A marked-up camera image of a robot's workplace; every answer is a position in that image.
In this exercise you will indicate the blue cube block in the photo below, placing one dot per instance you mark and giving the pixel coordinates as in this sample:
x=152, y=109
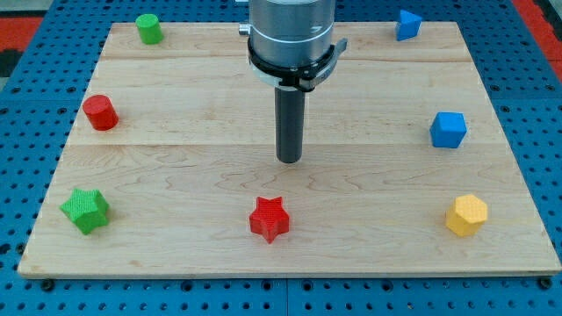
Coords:
x=448, y=129

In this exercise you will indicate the blue triangle block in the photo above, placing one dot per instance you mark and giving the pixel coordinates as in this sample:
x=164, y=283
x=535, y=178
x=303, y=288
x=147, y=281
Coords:
x=408, y=25

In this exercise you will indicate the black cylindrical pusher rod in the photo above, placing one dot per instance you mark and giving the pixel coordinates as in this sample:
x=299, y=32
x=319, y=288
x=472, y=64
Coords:
x=289, y=114

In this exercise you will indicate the red star block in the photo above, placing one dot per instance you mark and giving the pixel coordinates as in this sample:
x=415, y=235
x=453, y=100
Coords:
x=269, y=219

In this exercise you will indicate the wooden board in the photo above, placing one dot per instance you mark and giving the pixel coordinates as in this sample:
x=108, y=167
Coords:
x=195, y=146

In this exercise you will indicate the green cylinder block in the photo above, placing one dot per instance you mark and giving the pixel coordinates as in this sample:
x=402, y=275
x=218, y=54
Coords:
x=149, y=29

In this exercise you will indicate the red cylinder block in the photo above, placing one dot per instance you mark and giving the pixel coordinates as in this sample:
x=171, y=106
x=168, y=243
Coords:
x=100, y=112

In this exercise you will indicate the yellow hexagon block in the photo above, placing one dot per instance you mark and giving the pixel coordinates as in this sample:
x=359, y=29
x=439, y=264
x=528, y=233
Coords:
x=466, y=215

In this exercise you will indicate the green star block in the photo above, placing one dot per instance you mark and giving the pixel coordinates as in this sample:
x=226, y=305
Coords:
x=86, y=209

